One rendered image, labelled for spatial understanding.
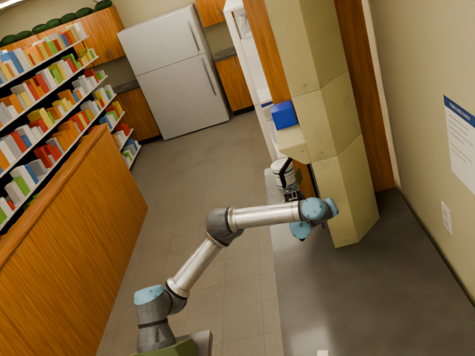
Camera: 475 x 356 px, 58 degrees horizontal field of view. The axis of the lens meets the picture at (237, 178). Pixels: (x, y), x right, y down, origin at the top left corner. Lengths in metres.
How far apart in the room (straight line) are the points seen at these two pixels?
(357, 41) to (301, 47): 0.48
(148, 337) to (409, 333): 0.95
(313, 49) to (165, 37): 5.13
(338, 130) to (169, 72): 5.16
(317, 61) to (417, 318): 1.02
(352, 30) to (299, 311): 1.24
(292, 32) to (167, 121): 5.51
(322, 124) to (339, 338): 0.82
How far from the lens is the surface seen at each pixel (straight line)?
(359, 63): 2.13
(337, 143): 1.84
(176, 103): 6.93
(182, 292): 1.85
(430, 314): 1.77
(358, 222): 2.06
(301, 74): 1.70
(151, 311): 1.75
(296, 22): 1.66
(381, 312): 1.79
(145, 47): 6.78
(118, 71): 7.69
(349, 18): 2.07
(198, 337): 1.94
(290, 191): 1.80
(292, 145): 1.80
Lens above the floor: 2.26
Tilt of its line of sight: 26 degrees down
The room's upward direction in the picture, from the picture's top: 21 degrees counter-clockwise
